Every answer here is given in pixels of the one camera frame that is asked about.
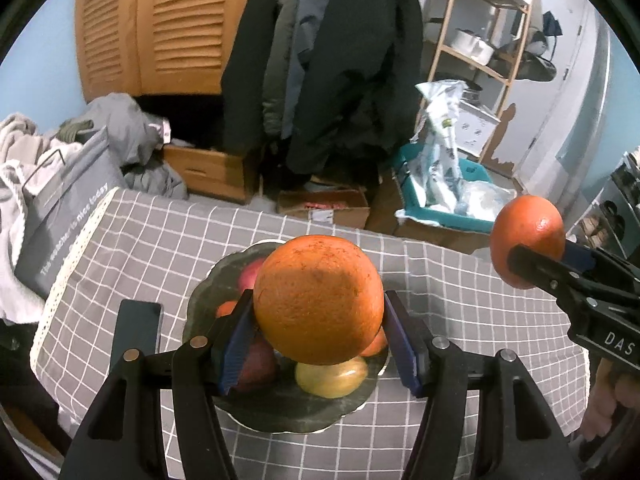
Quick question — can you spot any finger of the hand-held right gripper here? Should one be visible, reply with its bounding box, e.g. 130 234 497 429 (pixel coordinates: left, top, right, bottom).
565 242 640 287
507 244 640 311

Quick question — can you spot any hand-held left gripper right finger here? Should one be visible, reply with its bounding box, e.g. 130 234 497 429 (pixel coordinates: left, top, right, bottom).
382 290 583 480

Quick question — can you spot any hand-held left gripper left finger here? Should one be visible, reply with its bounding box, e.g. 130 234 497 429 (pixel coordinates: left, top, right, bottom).
62 289 256 480

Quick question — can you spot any red apple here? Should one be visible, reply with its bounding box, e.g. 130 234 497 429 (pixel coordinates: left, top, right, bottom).
236 258 268 295
235 332 280 393

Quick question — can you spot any large orange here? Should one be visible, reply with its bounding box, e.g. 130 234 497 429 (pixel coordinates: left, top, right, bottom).
252 235 386 366
490 195 567 291

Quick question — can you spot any green scalloped plate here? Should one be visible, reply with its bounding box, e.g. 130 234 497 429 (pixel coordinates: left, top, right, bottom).
182 240 391 435

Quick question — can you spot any yellow green mango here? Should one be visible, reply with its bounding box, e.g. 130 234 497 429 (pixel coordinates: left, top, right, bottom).
295 356 369 400

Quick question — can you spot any person's right hand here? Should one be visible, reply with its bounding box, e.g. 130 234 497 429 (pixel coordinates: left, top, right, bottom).
580 359 640 443

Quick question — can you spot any shoe rack with shoes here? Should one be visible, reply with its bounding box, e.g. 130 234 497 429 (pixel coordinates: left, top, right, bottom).
580 150 640 256

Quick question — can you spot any grey shoe rack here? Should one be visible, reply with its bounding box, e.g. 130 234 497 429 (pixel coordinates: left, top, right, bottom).
567 152 640 261

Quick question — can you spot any clear plastic bag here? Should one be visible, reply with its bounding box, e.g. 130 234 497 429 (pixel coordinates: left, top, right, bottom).
457 180 518 221

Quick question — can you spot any black phone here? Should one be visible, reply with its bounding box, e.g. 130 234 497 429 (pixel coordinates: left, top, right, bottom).
116 299 164 361

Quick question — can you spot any teal plastic crate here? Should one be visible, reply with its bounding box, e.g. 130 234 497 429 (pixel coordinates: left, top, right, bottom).
392 144 501 235

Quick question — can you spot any grey checked tablecloth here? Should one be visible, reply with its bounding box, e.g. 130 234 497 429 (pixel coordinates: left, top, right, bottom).
30 186 591 480

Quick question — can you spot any large cardboard box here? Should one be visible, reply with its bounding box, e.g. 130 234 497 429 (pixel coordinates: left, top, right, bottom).
367 170 496 256

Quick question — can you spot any small cardboard box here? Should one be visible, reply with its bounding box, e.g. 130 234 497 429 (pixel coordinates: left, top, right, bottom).
276 187 371 231

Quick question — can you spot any white printed rice bag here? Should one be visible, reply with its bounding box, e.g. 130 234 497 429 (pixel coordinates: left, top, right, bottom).
410 80 468 211

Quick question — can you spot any pale blue door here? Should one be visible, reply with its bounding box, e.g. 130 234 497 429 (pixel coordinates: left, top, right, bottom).
520 0 608 196

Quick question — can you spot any white patterned basket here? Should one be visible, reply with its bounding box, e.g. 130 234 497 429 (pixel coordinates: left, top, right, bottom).
455 100 502 158

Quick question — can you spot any wooden drawer unit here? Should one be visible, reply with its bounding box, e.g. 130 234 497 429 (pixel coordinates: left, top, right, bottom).
162 144 261 206

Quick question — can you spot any green hanging bag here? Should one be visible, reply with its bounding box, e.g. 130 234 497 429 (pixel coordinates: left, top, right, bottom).
517 30 557 82

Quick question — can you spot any grey tote bag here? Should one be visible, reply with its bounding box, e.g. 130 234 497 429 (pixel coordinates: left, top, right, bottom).
14 127 128 298

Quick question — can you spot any white pot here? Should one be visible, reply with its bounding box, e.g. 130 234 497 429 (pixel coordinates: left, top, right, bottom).
452 29 496 66

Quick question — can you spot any pile of grey clothes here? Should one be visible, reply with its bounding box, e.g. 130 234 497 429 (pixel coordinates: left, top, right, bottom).
85 92 190 200

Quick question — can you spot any olive green garment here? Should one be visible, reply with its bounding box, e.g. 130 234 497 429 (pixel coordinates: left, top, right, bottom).
59 117 98 143

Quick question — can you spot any wooden shelf rack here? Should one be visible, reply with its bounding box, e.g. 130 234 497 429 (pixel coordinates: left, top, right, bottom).
422 0 543 163

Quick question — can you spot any black hooded coat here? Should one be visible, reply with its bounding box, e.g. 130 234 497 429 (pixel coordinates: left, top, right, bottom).
220 0 426 176

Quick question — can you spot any grey jacket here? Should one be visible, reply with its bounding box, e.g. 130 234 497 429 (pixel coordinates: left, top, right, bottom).
262 0 341 141

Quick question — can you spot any wooden louvered wardrobe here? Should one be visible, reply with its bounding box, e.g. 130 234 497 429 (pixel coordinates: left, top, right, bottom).
75 0 263 103

